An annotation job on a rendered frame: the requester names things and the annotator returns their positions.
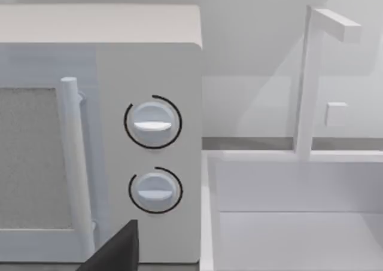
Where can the microwave door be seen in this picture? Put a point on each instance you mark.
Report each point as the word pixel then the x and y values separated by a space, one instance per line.
pixel 36 151

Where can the pale microwave oven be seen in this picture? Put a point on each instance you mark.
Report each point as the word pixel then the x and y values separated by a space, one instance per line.
pixel 149 73

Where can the tall white tap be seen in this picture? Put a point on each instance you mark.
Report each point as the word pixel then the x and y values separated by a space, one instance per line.
pixel 311 82

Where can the white sink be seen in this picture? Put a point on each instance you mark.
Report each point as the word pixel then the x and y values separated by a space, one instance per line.
pixel 293 211

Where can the white microwave knob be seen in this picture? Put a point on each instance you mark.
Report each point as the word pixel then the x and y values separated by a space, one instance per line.
pixel 152 122
pixel 154 190

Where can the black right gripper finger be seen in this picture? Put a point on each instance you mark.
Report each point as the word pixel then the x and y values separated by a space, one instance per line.
pixel 121 248

